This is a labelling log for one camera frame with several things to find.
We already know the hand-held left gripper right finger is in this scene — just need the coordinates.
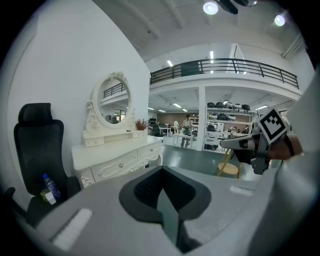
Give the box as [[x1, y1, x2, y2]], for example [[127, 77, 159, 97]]
[[162, 165, 266, 256]]

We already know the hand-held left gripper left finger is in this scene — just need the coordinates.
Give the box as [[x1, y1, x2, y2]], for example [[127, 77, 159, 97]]
[[34, 164, 182, 256]]

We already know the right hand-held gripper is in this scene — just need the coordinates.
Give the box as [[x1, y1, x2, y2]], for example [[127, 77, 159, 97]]
[[219, 107, 288, 176]]

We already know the white desk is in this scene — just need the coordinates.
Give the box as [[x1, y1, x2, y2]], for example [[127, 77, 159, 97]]
[[71, 129, 165, 190]]

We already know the person's right forearm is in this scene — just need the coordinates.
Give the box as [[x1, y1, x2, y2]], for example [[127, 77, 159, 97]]
[[268, 136, 305, 161]]

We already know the wide white dresser drawer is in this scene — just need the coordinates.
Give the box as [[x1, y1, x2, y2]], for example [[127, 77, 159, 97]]
[[91, 150, 139, 183]]

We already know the short carved dresser drawer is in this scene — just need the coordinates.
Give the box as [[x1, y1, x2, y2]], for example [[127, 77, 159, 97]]
[[137, 143, 161, 158]]

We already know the round wooden stool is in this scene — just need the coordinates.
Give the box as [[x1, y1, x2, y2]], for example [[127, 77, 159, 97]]
[[214, 148, 242, 180]]

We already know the white shelving rack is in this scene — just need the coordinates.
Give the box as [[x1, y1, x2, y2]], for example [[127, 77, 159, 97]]
[[205, 100, 254, 151]]

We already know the white work table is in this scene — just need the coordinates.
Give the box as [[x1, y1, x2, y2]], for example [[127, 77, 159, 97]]
[[172, 133, 196, 148]]

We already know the small green white packet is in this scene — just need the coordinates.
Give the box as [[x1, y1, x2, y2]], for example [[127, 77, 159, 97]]
[[40, 189, 57, 206]]

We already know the clear blue water bottle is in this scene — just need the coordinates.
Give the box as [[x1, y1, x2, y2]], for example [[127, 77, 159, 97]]
[[41, 173, 62, 200]]

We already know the small black swivel chair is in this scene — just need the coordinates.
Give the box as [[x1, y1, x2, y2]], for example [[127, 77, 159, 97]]
[[149, 123, 164, 138]]

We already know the black balcony railing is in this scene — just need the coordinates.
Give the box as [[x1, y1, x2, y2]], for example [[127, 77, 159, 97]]
[[149, 58, 300, 90]]

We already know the black mesh office chair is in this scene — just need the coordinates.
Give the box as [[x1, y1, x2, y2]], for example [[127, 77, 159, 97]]
[[3, 102, 82, 228]]

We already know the red-brown artificial plant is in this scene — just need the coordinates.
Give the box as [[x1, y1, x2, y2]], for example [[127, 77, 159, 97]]
[[135, 118, 149, 132]]

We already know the round white framed mirror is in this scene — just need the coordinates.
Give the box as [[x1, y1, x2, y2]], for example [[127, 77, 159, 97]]
[[83, 71, 137, 134]]

